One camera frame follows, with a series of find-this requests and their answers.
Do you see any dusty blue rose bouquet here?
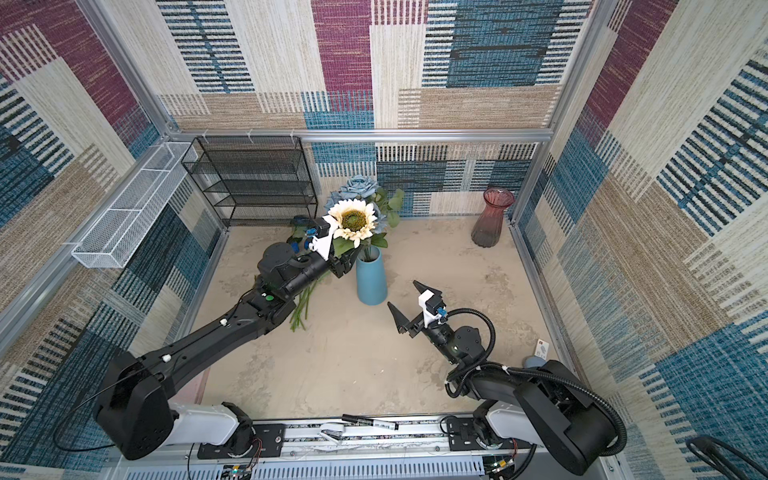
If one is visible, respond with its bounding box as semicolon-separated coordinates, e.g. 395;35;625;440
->
325;175;405;233

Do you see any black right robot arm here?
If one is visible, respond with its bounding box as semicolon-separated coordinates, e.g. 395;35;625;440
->
387;282;628;475

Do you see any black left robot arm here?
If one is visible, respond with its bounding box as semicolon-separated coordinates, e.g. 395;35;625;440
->
94;243;359;460

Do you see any light blue ceramic vase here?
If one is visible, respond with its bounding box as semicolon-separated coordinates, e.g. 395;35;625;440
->
356;246;388;306

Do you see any dark red glass vase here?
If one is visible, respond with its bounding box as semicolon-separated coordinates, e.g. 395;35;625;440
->
471;187;516;248

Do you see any light blue tulip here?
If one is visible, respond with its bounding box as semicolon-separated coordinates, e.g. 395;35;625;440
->
290;274;327;332

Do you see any blue grey round object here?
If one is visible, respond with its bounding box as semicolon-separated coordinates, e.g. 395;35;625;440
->
523;355;546;369

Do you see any small white tag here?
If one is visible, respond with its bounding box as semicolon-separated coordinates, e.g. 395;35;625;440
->
534;339;550;361

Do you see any black marker pen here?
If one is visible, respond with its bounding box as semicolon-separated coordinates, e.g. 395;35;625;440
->
341;414;399;431

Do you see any pink tray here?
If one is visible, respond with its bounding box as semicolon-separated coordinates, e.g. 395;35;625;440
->
171;369;210;405

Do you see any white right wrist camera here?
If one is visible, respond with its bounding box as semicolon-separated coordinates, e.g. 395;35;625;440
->
418;295;447;328

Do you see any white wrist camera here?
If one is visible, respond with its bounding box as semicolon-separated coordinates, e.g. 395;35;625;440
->
302;215;339;261
418;295;447;328

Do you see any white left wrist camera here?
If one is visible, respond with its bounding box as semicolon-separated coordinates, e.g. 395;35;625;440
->
302;215;339;261

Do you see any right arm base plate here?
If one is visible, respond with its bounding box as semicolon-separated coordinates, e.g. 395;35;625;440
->
439;415;531;451

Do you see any black wire mesh shelf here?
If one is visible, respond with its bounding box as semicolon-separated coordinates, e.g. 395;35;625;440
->
181;136;318;227

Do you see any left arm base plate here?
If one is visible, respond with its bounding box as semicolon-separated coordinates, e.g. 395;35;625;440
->
196;424;286;460

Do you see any black corrugated cable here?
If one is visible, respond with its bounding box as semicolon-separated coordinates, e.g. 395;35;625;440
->
445;307;628;457

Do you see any white wire mesh basket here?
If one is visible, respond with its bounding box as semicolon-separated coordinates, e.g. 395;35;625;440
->
71;142;190;269

